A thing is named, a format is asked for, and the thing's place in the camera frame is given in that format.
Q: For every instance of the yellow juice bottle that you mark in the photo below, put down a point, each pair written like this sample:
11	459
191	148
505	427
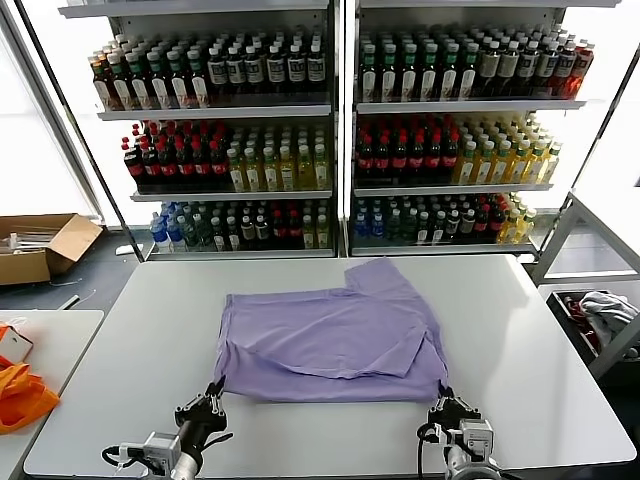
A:
482	167
465	167
517	167
321	170
253	172
303	170
322	235
500	167
509	227
236	172
309	235
551	165
524	226
535	167
270	172
286	172

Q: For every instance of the black storage bin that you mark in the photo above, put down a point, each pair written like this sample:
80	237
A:
565	322

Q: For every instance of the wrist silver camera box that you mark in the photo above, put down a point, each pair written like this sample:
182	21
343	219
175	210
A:
161	447
475	437

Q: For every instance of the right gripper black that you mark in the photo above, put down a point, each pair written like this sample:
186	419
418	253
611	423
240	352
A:
445	422

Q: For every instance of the small grey bar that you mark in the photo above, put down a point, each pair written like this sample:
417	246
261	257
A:
70	302

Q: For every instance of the dark tea bottle green cap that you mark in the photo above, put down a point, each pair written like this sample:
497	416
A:
428	80
119	85
367	80
467	80
233	237
448	80
177	85
438	229
218	237
157	85
423	231
137	85
407	80
197	85
387	80

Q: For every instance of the open cardboard box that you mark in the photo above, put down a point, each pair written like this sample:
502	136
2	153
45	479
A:
75	240

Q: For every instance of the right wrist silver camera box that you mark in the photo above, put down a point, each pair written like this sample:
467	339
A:
475	437

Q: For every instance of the grey window mullion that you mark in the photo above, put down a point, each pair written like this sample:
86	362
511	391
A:
87	190

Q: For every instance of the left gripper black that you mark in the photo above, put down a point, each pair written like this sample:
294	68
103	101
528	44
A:
202	425

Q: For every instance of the dark drink bottle white cap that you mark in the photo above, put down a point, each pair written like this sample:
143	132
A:
564	65
295	70
275	70
234	71
546	65
467	222
261	231
247	231
216	72
452	224
315	70
253	70
527	65

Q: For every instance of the small white side table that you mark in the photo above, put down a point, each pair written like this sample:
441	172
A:
65	340

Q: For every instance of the thin dark metal pole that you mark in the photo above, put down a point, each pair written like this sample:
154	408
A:
78	130
601	120

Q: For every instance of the cola bottle red cap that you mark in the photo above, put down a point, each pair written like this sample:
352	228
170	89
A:
481	222
294	231
150	170
433	160
496	222
416	160
450	160
279	231
167	170
133	170
218	168
381	160
398	160
201	169
184	169
365	160

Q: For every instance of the small white box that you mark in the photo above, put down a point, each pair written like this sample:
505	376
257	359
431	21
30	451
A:
15	346

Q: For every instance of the blue label water bottle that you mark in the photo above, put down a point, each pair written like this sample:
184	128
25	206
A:
158	231
174	231
361	226
377	227

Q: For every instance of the grey metal shelf unit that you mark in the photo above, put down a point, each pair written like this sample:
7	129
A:
225	111
450	106

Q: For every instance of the grey metal frame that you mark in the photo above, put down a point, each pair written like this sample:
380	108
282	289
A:
554	240

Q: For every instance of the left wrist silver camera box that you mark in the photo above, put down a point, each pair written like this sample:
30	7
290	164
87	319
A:
161	447

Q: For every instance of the small white flat object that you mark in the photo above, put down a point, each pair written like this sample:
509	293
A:
122	250

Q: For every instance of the crumpled grey garment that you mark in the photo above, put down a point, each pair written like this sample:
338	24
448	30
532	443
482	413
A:
605	310

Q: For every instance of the dark bottle grey label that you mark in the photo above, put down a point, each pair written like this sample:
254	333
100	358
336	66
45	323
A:
508	65
489	65

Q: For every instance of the orange fabric bag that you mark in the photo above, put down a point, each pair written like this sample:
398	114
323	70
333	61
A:
20	395

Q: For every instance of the crumpled red garment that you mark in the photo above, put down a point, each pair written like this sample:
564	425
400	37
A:
574	309

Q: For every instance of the green tinted water bottle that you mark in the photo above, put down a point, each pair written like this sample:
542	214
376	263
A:
409	226
393	226
190	232

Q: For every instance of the white packing pieces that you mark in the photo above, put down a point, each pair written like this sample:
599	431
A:
30	241

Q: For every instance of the purple t-shirt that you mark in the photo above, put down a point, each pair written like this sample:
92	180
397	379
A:
325	350

